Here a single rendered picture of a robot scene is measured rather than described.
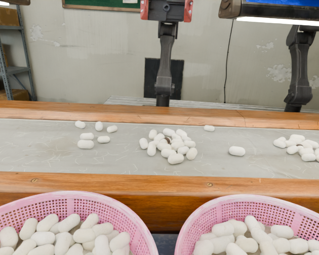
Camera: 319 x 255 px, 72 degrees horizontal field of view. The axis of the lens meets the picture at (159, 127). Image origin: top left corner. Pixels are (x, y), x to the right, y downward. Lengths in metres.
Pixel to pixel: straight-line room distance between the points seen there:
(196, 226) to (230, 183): 0.12
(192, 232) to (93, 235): 0.14
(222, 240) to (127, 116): 0.48
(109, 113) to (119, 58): 1.97
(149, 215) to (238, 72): 2.42
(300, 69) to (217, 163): 0.74
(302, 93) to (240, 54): 1.64
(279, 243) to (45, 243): 0.32
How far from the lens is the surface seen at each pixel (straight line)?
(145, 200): 0.38
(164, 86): 0.97
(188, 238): 0.34
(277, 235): 0.41
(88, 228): 0.37
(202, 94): 2.69
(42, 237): 0.37
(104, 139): 0.57
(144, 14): 0.65
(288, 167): 0.59
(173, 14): 0.70
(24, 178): 0.45
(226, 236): 0.38
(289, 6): 0.45
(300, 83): 1.14
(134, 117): 0.70
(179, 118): 0.71
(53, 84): 3.00
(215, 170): 0.50
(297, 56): 1.18
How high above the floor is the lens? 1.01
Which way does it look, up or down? 23 degrees down
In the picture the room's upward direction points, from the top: 4 degrees clockwise
